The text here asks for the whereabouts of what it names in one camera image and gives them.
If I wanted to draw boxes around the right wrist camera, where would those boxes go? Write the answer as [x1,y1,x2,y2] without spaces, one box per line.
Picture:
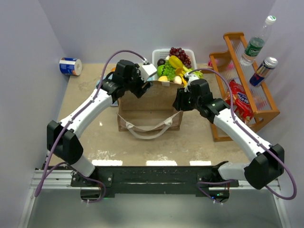
[184,73,199,92]

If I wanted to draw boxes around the purple cable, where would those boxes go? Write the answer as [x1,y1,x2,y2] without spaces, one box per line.
[190,68,297,200]
[34,49,149,198]

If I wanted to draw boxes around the white mushroom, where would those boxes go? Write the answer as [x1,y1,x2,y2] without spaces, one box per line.
[173,76,182,85]

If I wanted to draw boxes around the purple grape bunch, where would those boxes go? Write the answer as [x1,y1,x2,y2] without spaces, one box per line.
[169,47,192,68]

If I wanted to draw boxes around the dark mangosteen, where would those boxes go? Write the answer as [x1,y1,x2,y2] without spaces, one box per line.
[157,58,166,66]

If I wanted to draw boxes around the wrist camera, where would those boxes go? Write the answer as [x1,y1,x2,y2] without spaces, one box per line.
[139,64,157,82]
[184,73,199,92]

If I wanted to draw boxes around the wooden rack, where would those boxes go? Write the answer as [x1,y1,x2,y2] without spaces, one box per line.
[209,32,280,132]

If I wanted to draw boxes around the brown paper grocery bag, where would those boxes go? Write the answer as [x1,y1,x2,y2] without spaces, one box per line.
[117,81,183,140]

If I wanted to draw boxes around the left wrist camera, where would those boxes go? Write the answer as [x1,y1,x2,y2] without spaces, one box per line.
[139,64,157,82]

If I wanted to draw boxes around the green grape bunch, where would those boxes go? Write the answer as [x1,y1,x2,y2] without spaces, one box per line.
[163,60,176,81]

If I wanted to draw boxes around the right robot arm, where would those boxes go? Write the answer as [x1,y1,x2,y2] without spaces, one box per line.
[173,78,285,190]

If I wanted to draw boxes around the yellow lemon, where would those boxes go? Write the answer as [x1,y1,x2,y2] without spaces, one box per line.
[158,76,169,82]

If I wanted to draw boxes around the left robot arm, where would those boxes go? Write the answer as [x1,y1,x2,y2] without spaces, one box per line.
[47,60,157,177]

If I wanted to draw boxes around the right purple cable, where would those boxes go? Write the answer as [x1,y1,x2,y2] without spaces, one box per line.
[190,68,297,200]

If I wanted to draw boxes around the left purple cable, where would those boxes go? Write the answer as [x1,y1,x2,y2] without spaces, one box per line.
[34,49,149,198]

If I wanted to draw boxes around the red bull can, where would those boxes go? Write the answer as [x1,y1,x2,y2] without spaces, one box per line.
[249,57,278,87]

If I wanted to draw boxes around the white plastic basket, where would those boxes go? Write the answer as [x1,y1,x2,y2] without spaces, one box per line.
[152,48,197,85]

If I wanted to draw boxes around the toilet paper roll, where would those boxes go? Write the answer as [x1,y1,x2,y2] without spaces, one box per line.
[59,57,82,76]

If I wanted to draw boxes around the red snack packet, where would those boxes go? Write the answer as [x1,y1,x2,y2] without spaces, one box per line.
[224,80,253,124]

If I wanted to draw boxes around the black base frame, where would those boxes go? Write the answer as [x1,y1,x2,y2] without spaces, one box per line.
[70,162,238,203]

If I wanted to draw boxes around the green celery stalks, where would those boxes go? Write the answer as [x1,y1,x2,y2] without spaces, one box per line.
[183,66,204,78]

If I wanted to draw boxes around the clear water bottle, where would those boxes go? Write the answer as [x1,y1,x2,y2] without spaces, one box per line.
[239,15,276,66]

